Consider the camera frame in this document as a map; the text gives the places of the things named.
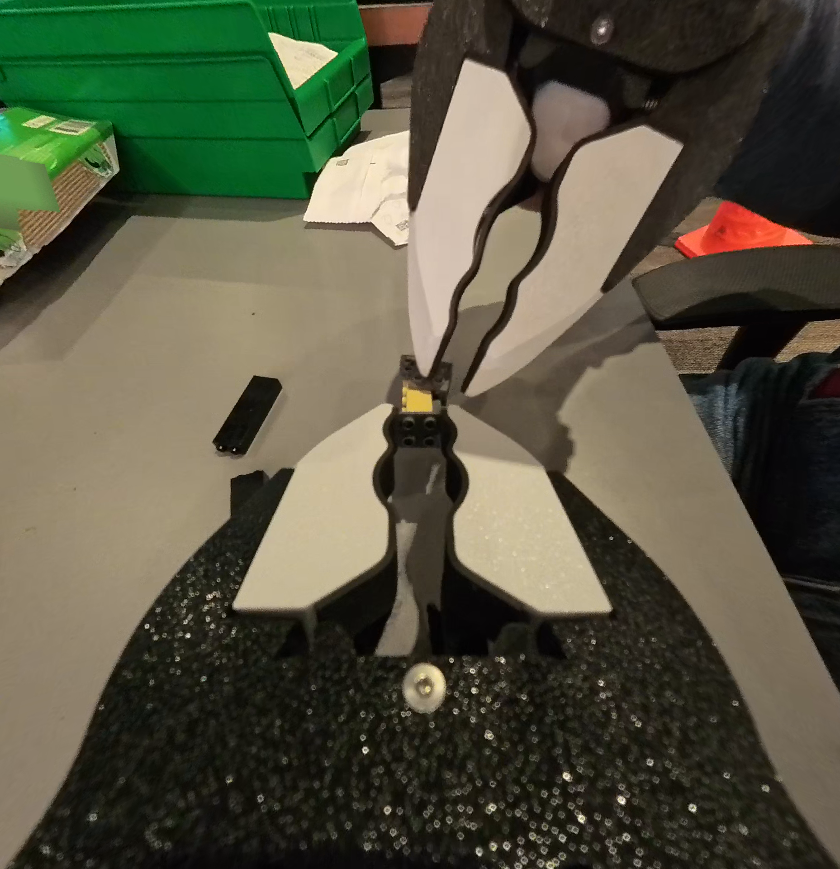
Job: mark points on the long black brick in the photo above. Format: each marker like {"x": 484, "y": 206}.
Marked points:
{"x": 247, "y": 485}
{"x": 250, "y": 414}

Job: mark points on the grey and yellow brick assembly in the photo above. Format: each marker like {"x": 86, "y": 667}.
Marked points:
{"x": 416, "y": 428}

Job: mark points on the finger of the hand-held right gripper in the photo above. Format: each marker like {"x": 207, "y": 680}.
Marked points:
{"x": 596, "y": 217}
{"x": 460, "y": 190}

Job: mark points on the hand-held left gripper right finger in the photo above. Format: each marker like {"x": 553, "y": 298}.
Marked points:
{"x": 528, "y": 536}

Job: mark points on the black office chair armrest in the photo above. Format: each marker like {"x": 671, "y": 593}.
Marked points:
{"x": 732, "y": 285}

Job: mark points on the small dark grey brick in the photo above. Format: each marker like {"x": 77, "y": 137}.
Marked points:
{"x": 443, "y": 377}

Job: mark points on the green cardboard toy box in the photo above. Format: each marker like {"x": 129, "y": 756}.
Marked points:
{"x": 74, "y": 183}

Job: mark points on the grey desk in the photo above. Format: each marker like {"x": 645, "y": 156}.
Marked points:
{"x": 87, "y": 543}

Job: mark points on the flat white printed paper bag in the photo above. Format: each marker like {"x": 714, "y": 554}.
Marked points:
{"x": 352, "y": 190}

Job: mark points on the orange cone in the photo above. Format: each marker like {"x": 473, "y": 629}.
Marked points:
{"x": 738, "y": 231}

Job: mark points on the person's right forearm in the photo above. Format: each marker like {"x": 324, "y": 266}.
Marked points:
{"x": 813, "y": 102}

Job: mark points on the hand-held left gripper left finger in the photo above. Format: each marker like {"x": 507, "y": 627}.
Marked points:
{"x": 325, "y": 529}

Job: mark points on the green plastic bin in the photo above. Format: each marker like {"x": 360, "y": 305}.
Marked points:
{"x": 189, "y": 88}

